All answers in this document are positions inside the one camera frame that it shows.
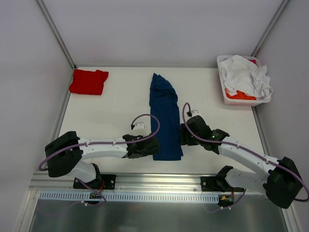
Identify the white plastic laundry basket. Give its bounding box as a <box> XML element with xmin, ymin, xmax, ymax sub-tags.
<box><xmin>217</xmin><ymin>55</ymin><xmax>271</xmax><ymax>107</ymax></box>

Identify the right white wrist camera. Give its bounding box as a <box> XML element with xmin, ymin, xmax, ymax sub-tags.
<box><xmin>186</xmin><ymin>110</ymin><xmax>200</xmax><ymax>117</ymax></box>

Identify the blue mickey t shirt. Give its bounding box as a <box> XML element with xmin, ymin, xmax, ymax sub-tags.
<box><xmin>149</xmin><ymin>73</ymin><xmax>183</xmax><ymax>161</ymax></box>

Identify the white slotted cable duct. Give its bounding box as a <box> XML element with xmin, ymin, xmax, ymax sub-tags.
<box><xmin>39</xmin><ymin>191</ymin><xmax>219</xmax><ymax>204</ymax></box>

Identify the aluminium mounting rail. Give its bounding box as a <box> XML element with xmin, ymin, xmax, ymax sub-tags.
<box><xmin>28</xmin><ymin>171</ymin><xmax>290</xmax><ymax>195</ymax></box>

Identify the white t shirt pile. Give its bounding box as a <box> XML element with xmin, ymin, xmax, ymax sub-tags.
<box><xmin>219</xmin><ymin>55</ymin><xmax>273</xmax><ymax>100</ymax></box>

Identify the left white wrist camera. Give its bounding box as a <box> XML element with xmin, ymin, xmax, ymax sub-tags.
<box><xmin>131</xmin><ymin>122</ymin><xmax>145</xmax><ymax>131</ymax></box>

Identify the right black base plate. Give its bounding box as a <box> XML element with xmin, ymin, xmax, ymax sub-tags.
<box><xmin>200</xmin><ymin>176</ymin><xmax>229</xmax><ymax>192</ymax></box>

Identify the folded red t shirt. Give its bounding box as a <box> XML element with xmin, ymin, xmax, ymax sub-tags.
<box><xmin>69</xmin><ymin>69</ymin><xmax>109</xmax><ymax>96</ymax></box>

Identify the right aluminium frame post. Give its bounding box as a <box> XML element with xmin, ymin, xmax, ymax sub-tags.
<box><xmin>251</xmin><ymin>0</ymin><xmax>291</xmax><ymax>57</ymax></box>

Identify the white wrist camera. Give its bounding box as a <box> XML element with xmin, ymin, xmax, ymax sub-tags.
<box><xmin>186</xmin><ymin>110</ymin><xmax>200</xmax><ymax>117</ymax></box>
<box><xmin>131</xmin><ymin>122</ymin><xmax>145</xmax><ymax>131</ymax></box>

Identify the aluminium frame post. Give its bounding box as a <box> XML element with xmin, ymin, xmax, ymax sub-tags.
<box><xmin>35</xmin><ymin>0</ymin><xmax>76</xmax><ymax>69</ymax></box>
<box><xmin>251</xmin><ymin>0</ymin><xmax>291</xmax><ymax>57</ymax></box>

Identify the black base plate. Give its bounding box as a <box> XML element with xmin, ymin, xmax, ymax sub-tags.
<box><xmin>200</xmin><ymin>176</ymin><xmax>229</xmax><ymax>192</ymax></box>
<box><xmin>85</xmin><ymin>173</ymin><xmax>116</xmax><ymax>190</ymax></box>

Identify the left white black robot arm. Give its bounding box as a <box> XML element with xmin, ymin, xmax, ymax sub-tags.
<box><xmin>44</xmin><ymin>131</ymin><xmax>159</xmax><ymax>189</ymax></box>

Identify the orange t shirt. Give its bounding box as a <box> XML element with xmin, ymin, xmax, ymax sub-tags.
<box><xmin>225</xmin><ymin>88</ymin><xmax>256</xmax><ymax>101</ymax></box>

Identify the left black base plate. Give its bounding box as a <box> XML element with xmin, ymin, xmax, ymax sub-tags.
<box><xmin>85</xmin><ymin>173</ymin><xmax>116</xmax><ymax>190</ymax></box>

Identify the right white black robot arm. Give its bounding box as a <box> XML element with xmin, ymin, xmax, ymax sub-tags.
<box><xmin>180</xmin><ymin>115</ymin><xmax>303</xmax><ymax>209</ymax></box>

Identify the left aluminium frame post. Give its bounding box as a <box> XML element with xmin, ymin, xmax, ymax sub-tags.
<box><xmin>35</xmin><ymin>0</ymin><xmax>76</xmax><ymax>69</ymax></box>

